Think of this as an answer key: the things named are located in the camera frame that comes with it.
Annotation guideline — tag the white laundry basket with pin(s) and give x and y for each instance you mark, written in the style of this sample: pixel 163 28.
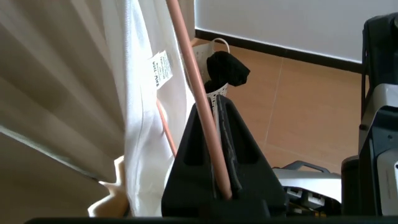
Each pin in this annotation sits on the white laundry basket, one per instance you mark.
pixel 219 91

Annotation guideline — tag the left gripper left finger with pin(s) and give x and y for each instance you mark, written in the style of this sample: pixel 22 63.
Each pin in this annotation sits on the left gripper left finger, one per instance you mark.
pixel 186 180

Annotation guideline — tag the pink clothes hanger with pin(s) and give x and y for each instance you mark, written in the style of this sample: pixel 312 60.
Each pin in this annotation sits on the pink clothes hanger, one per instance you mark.
pixel 199 102

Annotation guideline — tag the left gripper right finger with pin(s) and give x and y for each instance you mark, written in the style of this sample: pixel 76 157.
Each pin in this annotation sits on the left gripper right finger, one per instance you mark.
pixel 255 180

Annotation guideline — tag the white printed t-shirt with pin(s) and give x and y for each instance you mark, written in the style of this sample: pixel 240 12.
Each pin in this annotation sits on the white printed t-shirt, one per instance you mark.
pixel 146 124

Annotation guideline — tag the black garment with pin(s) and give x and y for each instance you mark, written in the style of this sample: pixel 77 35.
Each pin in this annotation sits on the black garment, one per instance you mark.
pixel 227 70

